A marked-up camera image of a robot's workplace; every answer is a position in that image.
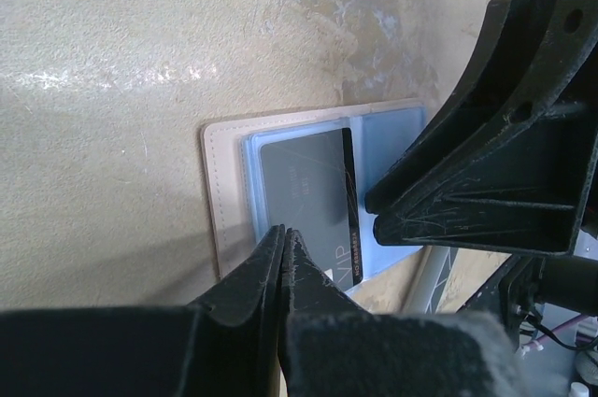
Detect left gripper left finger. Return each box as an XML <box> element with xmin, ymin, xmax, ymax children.
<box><xmin>1</xmin><ymin>226</ymin><xmax>285</xmax><ymax>396</ymax></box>

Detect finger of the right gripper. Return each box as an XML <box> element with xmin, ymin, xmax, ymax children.
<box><xmin>373</xmin><ymin>104</ymin><xmax>597</xmax><ymax>257</ymax></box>
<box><xmin>365</xmin><ymin>0</ymin><xmax>597</xmax><ymax>213</ymax></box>

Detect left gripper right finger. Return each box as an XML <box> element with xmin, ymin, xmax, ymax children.
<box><xmin>279</xmin><ymin>230</ymin><xmax>527</xmax><ymax>396</ymax></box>

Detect grey truss bar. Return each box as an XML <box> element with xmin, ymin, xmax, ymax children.
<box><xmin>402</xmin><ymin>247</ymin><xmax>458</xmax><ymax>314</ymax></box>

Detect black base frame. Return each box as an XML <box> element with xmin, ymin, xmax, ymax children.
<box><xmin>461</xmin><ymin>256</ymin><xmax>597</xmax><ymax>352</ymax></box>

